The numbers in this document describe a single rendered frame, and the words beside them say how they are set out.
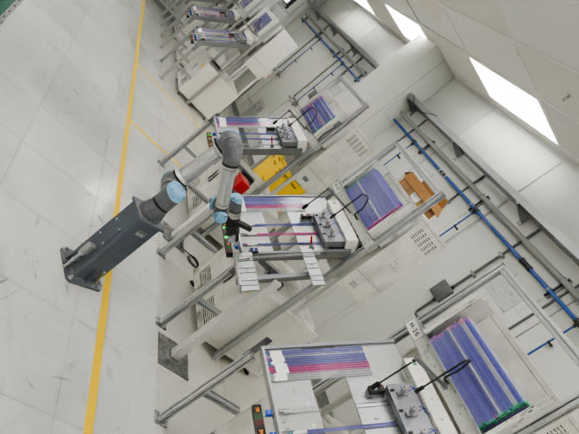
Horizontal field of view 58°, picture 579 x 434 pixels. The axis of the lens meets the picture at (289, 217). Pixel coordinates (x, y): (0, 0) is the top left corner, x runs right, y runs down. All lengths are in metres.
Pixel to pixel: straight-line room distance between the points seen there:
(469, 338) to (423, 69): 4.50
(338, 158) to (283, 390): 2.66
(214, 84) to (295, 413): 5.87
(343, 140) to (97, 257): 2.45
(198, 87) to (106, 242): 4.92
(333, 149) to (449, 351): 2.49
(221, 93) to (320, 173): 3.33
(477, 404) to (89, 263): 2.08
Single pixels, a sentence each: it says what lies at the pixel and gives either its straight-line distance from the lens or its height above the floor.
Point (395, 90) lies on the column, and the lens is 6.59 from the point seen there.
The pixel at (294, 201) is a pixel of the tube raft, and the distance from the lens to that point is 3.79.
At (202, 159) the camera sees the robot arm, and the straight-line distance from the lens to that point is 2.94.
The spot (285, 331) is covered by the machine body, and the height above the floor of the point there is 0.49.
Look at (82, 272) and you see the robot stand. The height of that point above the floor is 0.06.
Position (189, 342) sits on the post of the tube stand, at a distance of 3.30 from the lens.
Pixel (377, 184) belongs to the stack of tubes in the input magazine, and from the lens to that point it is 3.59.
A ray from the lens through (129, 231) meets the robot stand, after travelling 2.93.
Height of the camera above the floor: 1.75
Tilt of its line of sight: 12 degrees down
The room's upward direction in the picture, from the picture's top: 53 degrees clockwise
